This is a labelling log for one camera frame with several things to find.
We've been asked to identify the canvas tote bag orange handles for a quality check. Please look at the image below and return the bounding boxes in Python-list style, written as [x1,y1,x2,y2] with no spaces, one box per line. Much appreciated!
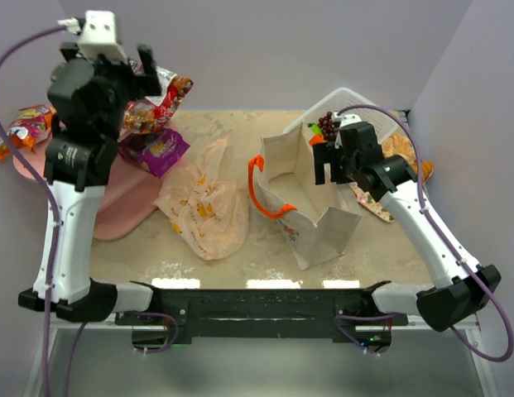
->
[247,122,362,270]

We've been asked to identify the orange bread toy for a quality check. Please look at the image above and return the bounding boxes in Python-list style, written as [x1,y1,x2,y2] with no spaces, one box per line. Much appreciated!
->
[382,133,434,183]

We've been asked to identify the pink three tier shelf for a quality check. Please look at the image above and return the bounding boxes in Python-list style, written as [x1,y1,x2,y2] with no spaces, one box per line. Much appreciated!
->
[12,119,179,242]

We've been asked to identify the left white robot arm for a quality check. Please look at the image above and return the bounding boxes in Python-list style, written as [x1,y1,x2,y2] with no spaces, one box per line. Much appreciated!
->
[17,43,161,323]

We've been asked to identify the green watermelon ball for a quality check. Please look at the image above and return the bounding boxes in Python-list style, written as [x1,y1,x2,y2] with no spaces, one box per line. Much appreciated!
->
[307,123,323,136]

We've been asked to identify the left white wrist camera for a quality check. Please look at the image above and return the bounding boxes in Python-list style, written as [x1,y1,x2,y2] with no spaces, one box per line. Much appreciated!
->
[57,10,127,63]

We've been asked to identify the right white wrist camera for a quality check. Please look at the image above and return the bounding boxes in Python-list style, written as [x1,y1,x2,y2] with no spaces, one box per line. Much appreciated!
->
[331,112,362,149]

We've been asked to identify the orange yellow snack bag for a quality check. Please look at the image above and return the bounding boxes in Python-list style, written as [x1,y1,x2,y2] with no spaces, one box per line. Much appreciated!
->
[6,104,55,152]

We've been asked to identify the black base mount frame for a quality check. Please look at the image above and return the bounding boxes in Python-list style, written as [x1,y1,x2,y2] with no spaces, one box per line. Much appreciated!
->
[116,287,408,343]

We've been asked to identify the orange banana print plastic bag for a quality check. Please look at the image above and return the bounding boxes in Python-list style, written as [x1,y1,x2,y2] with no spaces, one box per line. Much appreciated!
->
[154,138,249,261]

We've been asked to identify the purple grape bunch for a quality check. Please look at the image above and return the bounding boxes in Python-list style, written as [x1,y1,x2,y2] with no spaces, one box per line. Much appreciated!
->
[317,112,340,141]

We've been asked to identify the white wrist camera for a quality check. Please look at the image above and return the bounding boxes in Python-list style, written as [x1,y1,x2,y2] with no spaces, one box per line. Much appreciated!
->
[331,112,362,149]
[57,10,127,63]

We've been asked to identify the floral pattern tray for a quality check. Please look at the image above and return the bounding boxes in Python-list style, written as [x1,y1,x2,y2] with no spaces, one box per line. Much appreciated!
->
[349,183,395,223]

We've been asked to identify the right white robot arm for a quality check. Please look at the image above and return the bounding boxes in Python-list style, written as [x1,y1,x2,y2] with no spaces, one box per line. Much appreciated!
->
[310,122,501,332]

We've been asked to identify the red snack bag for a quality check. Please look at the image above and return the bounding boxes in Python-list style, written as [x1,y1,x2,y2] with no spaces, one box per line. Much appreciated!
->
[122,66,194,135]

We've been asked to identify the purple snack bag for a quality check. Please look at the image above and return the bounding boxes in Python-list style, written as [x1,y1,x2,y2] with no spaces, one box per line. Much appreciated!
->
[118,127,190,178]

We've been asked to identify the white plastic basket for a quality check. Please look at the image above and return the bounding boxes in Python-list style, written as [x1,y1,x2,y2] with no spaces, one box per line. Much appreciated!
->
[282,87,401,146]

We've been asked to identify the orange star shaped toy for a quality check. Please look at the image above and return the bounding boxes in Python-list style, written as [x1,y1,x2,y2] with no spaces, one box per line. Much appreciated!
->
[309,134,326,146]

